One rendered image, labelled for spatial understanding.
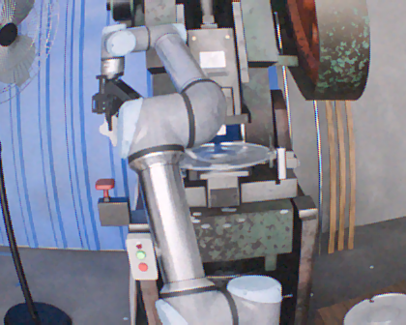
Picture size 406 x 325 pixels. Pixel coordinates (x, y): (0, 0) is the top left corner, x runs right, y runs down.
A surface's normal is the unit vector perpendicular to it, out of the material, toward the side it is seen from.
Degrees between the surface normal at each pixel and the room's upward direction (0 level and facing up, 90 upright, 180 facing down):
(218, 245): 90
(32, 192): 90
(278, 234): 90
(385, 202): 90
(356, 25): 106
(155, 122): 62
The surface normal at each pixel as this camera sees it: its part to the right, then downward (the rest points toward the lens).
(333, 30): 0.05, 0.55
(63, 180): 0.04, 0.24
